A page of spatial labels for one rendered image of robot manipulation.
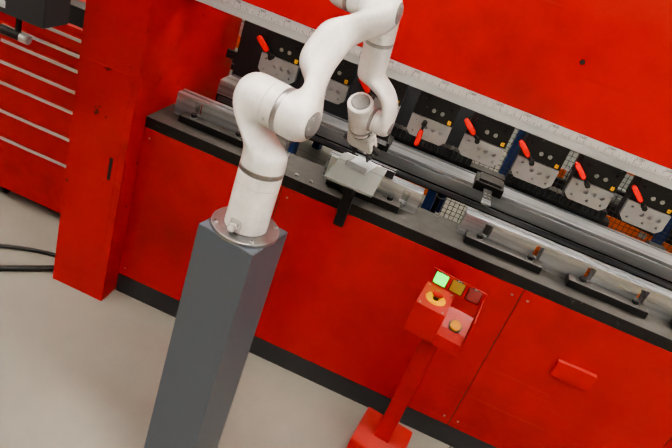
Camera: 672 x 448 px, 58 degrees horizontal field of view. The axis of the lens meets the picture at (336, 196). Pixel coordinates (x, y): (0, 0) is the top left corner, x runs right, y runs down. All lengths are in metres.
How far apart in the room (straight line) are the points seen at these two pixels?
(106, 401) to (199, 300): 0.85
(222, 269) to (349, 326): 0.98
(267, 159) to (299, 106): 0.17
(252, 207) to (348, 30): 0.51
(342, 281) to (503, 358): 0.68
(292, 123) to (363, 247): 0.99
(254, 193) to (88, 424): 1.20
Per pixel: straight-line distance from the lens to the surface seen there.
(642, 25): 2.18
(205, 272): 1.72
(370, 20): 1.61
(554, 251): 2.41
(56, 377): 2.59
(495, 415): 2.69
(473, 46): 2.16
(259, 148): 1.54
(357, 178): 2.18
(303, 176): 2.35
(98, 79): 2.46
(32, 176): 3.32
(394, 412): 2.42
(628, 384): 2.58
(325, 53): 1.56
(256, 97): 1.50
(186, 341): 1.89
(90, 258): 2.82
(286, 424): 2.59
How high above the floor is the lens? 1.90
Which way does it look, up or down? 27 degrees down
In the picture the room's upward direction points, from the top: 20 degrees clockwise
